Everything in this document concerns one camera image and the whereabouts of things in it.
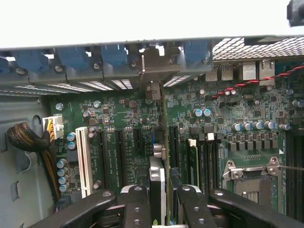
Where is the red black twisted wire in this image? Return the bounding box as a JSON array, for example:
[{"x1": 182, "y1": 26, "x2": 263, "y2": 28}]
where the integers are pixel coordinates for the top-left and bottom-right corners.
[{"x1": 210, "y1": 63, "x2": 304, "y2": 100}]

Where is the metal socket locking lever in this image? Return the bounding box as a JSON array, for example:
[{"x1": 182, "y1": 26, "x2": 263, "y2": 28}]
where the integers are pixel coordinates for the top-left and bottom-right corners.
[{"x1": 276, "y1": 165, "x2": 304, "y2": 171}]

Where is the white power connector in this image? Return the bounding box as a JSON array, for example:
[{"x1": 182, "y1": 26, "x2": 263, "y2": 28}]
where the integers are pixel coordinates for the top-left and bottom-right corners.
[{"x1": 42, "y1": 114, "x2": 65, "y2": 141}]

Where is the blue slot retainer clip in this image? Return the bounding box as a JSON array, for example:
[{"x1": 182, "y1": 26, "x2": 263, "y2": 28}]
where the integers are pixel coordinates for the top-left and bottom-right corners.
[
  {"x1": 13, "y1": 49, "x2": 50, "y2": 74},
  {"x1": 183, "y1": 40, "x2": 210, "y2": 67},
  {"x1": 100, "y1": 44, "x2": 128, "y2": 68},
  {"x1": 57, "y1": 47, "x2": 90, "y2": 71}
]

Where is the CPU socket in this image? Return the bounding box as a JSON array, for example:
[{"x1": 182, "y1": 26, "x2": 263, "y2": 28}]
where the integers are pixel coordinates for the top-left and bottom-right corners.
[{"x1": 222, "y1": 156, "x2": 283, "y2": 214}]

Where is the short black expansion slot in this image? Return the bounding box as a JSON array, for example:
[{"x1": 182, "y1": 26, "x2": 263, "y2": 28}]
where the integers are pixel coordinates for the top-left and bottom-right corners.
[{"x1": 132, "y1": 128, "x2": 143, "y2": 155}]

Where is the black RAM slot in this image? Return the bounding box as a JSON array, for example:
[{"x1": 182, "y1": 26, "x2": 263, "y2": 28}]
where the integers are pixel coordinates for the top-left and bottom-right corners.
[
  {"x1": 205, "y1": 133, "x2": 214, "y2": 190},
  {"x1": 212, "y1": 136, "x2": 219, "y2": 190},
  {"x1": 199, "y1": 137, "x2": 207, "y2": 190},
  {"x1": 299, "y1": 133, "x2": 304, "y2": 223},
  {"x1": 285, "y1": 133, "x2": 295, "y2": 220},
  {"x1": 293, "y1": 133, "x2": 301, "y2": 221}
]

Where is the black power cable bundle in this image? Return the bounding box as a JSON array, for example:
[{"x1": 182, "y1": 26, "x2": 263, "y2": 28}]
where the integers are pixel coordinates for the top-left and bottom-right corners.
[{"x1": 6, "y1": 122, "x2": 62, "y2": 202}]

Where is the open grey PC case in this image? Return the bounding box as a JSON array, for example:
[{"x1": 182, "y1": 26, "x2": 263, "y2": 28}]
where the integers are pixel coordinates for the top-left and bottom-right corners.
[{"x1": 0, "y1": 35, "x2": 304, "y2": 228}]

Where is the green motherboard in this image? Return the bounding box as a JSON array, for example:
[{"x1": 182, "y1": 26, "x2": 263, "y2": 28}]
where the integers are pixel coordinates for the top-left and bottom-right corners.
[{"x1": 48, "y1": 59, "x2": 304, "y2": 223}]

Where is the white expansion slot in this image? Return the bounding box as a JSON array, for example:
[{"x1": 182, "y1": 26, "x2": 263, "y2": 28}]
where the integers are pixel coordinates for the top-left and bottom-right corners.
[{"x1": 75, "y1": 126, "x2": 94, "y2": 200}]

